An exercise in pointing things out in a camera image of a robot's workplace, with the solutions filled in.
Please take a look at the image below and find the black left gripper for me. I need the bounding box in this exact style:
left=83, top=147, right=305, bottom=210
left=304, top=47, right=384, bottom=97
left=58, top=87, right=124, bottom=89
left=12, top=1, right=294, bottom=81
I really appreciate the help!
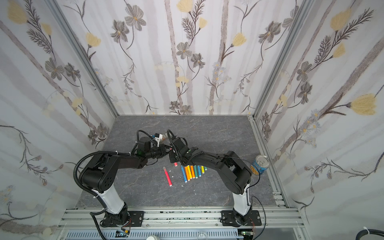
left=145, top=144, right=173, bottom=160

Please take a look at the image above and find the light orange marker pen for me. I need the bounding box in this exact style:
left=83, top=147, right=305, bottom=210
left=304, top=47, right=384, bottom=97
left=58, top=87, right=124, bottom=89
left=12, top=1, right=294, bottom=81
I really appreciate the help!
left=185, top=167, right=191, bottom=182

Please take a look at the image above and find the teal marker pen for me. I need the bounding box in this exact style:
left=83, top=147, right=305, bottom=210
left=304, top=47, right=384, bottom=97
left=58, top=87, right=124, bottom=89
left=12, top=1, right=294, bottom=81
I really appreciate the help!
left=194, top=166, right=199, bottom=179

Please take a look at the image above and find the small blue marker pen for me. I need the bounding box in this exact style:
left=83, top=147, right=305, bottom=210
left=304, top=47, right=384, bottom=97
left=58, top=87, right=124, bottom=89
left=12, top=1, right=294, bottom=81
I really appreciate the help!
left=181, top=166, right=188, bottom=183

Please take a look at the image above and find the pink marker pen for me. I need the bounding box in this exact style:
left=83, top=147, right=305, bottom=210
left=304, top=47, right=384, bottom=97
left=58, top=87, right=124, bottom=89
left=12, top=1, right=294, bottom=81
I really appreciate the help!
left=163, top=167, right=173, bottom=187

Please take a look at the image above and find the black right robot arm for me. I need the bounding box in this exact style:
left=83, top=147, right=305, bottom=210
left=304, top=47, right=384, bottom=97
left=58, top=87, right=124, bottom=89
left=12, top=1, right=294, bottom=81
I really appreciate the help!
left=170, top=137, right=253, bottom=227

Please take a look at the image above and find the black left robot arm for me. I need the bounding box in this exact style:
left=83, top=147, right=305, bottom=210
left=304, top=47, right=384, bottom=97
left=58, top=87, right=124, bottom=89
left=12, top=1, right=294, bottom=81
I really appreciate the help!
left=73, top=137, right=172, bottom=228

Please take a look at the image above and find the blue soup can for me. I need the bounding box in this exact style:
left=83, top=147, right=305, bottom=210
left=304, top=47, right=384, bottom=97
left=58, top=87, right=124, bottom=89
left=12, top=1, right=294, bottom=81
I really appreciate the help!
left=251, top=155, right=270, bottom=175

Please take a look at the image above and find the black corrugated cable conduit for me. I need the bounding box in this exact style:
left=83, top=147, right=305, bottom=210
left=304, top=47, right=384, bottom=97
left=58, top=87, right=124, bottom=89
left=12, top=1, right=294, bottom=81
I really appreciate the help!
left=73, top=149, right=133, bottom=197

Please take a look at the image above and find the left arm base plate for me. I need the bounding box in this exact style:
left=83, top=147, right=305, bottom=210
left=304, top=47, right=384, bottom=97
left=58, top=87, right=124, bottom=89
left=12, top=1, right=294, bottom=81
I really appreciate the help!
left=100, top=210, right=145, bottom=228

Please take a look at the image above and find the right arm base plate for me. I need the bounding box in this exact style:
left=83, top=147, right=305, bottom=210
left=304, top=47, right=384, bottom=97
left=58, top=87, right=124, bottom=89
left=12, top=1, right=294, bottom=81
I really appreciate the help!
left=220, top=210, right=262, bottom=228

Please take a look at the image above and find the white vented cable duct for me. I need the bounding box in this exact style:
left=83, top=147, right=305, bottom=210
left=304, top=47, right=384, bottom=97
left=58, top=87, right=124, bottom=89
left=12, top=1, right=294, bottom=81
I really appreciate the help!
left=64, top=229, right=245, bottom=240

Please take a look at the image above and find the aluminium frame rail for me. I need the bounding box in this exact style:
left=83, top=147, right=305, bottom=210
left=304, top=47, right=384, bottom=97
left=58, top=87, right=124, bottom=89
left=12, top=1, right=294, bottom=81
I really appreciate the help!
left=58, top=206, right=305, bottom=230

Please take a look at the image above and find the black cable loop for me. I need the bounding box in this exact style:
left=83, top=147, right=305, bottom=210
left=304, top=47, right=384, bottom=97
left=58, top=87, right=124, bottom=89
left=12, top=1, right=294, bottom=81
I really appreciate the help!
left=355, top=228, right=384, bottom=240

